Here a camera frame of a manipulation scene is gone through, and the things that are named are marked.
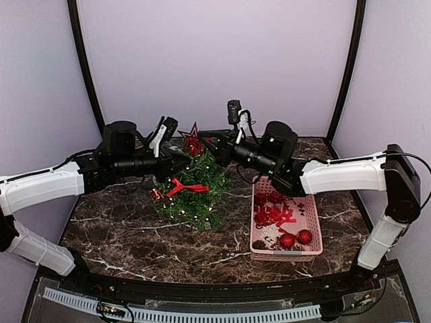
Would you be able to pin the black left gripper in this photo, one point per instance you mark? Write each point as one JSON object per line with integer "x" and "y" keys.
{"x": 166, "y": 167}

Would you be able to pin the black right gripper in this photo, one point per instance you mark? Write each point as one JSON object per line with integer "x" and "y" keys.
{"x": 223, "y": 151}

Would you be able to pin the red glitter star topper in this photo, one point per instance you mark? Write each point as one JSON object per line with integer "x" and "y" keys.
{"x": 192, "y": 144}

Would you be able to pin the red ribbon bow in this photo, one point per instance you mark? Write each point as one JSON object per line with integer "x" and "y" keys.
{"x": 179, "y": 187}

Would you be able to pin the small green christmas tree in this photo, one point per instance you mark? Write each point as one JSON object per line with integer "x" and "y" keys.
{"x": 194, "y": 194}

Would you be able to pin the red gold drum ornament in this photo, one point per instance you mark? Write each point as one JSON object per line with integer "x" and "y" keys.
{"x": 157, "y": 195}

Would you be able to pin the pink plastic basket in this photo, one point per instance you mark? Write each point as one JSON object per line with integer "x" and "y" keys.
{"x": 310, "y": 221}

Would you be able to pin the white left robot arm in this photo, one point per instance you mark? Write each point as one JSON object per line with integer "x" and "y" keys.
{"x": 36, "y": 191}

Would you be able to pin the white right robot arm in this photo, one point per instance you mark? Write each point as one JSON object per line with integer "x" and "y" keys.
{"x": 389, "y": 172}

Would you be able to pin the red ornaments in basket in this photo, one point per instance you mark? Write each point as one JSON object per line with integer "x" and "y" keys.
{"x": 269, "y": 208}

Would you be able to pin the white snowflake ornament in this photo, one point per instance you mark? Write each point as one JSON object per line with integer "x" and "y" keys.
{"x": 270, "y": 235}

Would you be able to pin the brown pine cone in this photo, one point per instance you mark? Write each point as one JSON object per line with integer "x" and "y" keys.
{"x": 259, "y": 245}

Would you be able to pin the red ball ornament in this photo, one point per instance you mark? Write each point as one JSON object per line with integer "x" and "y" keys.
{"x": 304, "y": 237}
{"x": 286, "y": 241}

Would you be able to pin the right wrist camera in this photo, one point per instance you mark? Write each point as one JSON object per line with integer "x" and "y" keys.
{"x": 240, "y": 119}

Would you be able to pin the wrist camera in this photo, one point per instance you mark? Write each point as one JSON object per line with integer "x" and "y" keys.
{"x": 240, "y": 119}
{"x": 163, "y": 132}

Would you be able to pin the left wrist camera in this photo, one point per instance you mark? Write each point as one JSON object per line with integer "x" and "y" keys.
{"x": 163, "y": 132}

